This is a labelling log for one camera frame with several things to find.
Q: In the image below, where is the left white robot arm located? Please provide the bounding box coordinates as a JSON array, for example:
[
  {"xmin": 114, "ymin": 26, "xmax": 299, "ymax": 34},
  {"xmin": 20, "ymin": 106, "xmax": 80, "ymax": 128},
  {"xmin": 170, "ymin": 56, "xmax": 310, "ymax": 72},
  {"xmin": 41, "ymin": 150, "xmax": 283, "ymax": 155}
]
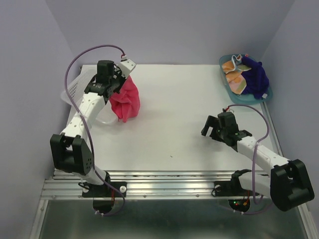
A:
[{"xmin": 50, "ymin": 60, "xmax": 136, "ymax": 196}]

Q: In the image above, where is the purple towel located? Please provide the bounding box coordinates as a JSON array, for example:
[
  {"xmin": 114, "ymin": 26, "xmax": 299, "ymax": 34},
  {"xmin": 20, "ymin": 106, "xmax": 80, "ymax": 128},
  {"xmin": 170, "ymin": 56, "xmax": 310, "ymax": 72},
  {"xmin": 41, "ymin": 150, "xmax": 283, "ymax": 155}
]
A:
[{"xmin": 241, "ymin": 56, "xmax": 270, "ymax": 100}]

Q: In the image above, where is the teal plastic tray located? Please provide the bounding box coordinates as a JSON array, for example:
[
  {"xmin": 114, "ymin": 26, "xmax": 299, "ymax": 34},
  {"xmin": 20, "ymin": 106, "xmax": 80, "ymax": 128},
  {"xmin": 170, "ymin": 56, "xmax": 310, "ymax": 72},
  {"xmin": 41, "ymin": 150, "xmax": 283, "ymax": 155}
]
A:
[{"xmin": 219, "ymin": 54, "xmax": 273, "ymax": 105}]

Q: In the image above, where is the pink microfiber towel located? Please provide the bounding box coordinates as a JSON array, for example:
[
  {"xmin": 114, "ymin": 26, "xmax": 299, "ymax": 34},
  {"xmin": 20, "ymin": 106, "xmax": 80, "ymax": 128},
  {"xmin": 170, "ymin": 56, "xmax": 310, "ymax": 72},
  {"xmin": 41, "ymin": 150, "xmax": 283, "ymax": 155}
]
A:
[{"xmin": 109, "ymin": 76, "xmax": 141, "ymax": 122}]

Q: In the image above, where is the orange patterned towel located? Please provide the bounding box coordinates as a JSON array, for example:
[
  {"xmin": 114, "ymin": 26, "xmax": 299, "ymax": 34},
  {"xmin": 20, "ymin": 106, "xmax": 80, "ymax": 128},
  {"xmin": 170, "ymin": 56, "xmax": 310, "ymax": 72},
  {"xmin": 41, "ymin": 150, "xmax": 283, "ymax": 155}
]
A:
[{"xmin": 222, "ymin": 54, "xmax": 251, "ymax": 95}]

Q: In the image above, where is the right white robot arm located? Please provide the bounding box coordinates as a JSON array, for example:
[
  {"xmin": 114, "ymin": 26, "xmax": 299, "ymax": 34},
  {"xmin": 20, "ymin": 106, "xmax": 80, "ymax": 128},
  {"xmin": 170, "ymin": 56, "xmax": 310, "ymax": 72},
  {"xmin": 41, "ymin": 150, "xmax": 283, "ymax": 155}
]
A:
[{"xmin": 201, "ymin": 112, "xmax": 315, "ymax": 212}]

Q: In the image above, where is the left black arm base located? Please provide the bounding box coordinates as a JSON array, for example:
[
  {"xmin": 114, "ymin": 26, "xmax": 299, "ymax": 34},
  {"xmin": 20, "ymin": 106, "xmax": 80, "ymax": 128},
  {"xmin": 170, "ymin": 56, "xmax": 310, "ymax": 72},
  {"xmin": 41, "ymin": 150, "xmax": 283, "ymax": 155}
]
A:
[{"xmin": 78, "ymin": 181, "xmax": 127, "ymax": 217}]

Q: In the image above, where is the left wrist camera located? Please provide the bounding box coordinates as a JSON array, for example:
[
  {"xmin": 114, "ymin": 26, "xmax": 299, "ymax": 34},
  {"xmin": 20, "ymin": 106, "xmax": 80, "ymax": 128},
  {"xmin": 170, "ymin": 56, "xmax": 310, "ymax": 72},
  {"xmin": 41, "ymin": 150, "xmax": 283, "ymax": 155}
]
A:
[{"xmin": 117, "ymin": 55, "xmax": 136, "ymax": 79}]

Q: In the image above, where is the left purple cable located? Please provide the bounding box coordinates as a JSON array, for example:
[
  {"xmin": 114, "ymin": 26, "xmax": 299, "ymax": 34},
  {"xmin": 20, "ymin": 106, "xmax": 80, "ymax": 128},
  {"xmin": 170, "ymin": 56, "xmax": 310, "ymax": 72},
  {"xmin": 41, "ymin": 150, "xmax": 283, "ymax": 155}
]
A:
[{"xmin": 64, "ymin": 44, "xmax": 127, "ymax": 217}]

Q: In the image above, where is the aluminium mounting rail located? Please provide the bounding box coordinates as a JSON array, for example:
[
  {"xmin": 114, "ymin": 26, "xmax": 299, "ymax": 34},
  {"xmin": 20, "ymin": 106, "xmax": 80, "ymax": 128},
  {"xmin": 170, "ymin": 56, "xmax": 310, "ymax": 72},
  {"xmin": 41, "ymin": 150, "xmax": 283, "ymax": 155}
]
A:
[{"xmin": 41, "ymin": 169, "xmax": 285, "ymax": 200}]

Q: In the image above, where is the white plastic basket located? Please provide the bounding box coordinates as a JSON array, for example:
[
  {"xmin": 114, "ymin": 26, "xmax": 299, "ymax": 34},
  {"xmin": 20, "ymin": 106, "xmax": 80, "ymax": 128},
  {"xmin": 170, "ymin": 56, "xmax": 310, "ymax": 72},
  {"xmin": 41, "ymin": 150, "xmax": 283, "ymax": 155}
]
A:
[{"xmin": 60, "ymin": 65, "xmax": 118, "ymax": 125}]

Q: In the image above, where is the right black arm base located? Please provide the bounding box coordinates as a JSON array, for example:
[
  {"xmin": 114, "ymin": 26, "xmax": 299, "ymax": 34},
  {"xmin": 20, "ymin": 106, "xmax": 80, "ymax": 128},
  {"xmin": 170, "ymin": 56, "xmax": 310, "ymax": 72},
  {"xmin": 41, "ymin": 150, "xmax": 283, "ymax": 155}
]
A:
[{"xmin": 211, "ymin": 169, "xmax": 252, "ymax": 214}]

